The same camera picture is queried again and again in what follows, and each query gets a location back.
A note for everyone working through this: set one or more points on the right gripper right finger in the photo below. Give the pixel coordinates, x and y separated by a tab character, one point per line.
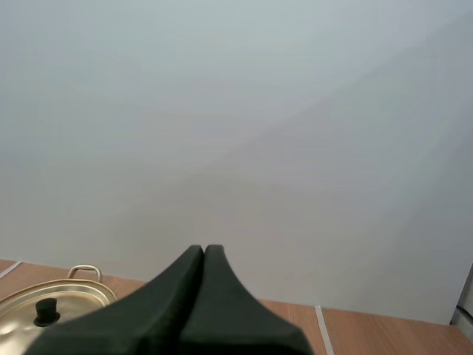
236	325

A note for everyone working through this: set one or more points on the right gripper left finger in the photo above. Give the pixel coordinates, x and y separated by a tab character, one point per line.
148	318

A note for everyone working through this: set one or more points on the gold lid with black knob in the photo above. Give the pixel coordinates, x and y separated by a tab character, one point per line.
74	307

